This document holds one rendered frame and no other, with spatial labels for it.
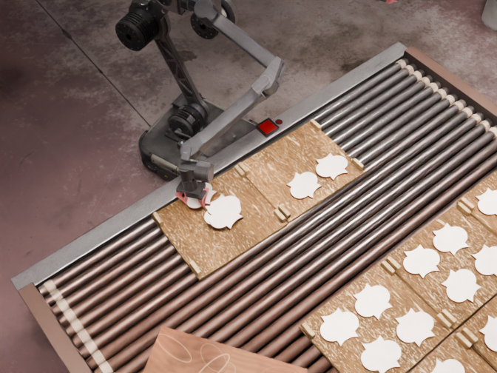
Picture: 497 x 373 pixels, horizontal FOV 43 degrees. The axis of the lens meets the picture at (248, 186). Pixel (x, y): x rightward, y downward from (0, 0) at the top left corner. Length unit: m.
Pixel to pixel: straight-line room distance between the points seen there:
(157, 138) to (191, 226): 1.29
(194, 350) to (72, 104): 2.52
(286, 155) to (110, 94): 1.91
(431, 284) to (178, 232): 0.96
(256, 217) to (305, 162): 0.34
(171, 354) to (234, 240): 0.54
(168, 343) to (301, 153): 1.01
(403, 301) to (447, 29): 2.87
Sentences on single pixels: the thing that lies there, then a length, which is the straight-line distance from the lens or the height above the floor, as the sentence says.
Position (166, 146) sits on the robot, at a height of 0.24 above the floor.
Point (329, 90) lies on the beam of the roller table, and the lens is 2.93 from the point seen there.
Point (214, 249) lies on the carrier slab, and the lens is 2.38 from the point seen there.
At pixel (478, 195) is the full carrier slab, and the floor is 0.94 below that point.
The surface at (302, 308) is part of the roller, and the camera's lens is 2.29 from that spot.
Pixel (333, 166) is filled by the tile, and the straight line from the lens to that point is 2.60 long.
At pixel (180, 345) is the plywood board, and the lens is 2.11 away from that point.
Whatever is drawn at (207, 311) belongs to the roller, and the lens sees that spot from 2.28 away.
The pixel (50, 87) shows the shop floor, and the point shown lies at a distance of 4.43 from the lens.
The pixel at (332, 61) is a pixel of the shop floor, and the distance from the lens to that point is 4.43.
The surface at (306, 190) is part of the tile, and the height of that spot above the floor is 0.95.
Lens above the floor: 2.99
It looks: 54 degrees down
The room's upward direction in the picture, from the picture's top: 1 degrees counter-clockwise
